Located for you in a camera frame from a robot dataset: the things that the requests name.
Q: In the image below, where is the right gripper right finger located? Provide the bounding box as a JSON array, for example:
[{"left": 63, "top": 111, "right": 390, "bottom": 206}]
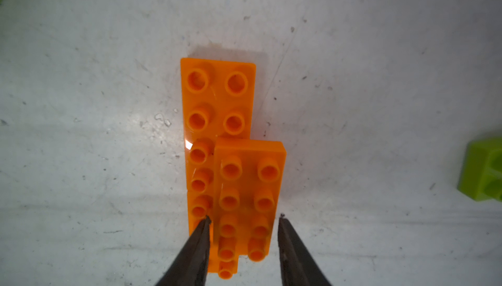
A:
[{"left": 278, "top": 214, "right": 332, "bottom": 286}]

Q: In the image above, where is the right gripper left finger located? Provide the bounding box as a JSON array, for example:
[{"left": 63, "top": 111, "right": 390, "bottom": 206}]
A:
[{"left": 156, "top": 217, "right": 211, "bottom": 286}]

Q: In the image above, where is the orange lego brick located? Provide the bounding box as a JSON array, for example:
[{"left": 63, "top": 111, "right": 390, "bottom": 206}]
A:
[
  {"left": 187, "top": 190, "right": 238, "bottom": 279},
  {"left": 180, "top": 58, "right": 256, "bottom": 194},
  {"left": 213, "top": 138, "right": 286, "bottom": 262}
]

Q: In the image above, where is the orange lego brick bottom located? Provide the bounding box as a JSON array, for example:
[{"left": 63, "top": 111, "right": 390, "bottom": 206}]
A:
[{"left": 187, "top": 190, "right": 238, "bottom": 279}]

